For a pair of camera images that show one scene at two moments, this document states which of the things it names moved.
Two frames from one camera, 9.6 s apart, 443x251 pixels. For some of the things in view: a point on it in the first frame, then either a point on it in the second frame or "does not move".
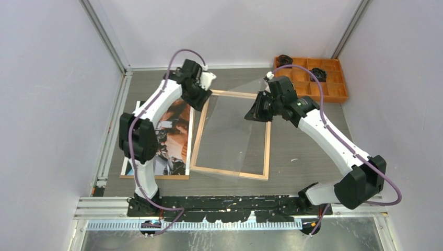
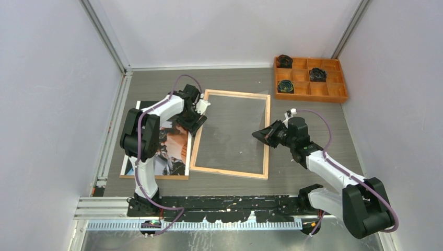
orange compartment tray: x=334 y=90 does not move
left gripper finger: x=196 y=99 to x=193 y=127
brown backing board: x=174 y=177 does not move
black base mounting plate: x=225 y=208 does not move
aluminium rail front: x=94 y=207 does not move
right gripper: x=256 y=113 to x=277 y=125
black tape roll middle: x=321 y=74 does not move
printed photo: x=174 y=133 does not move
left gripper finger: x=202 y=95 to x=200 y=121
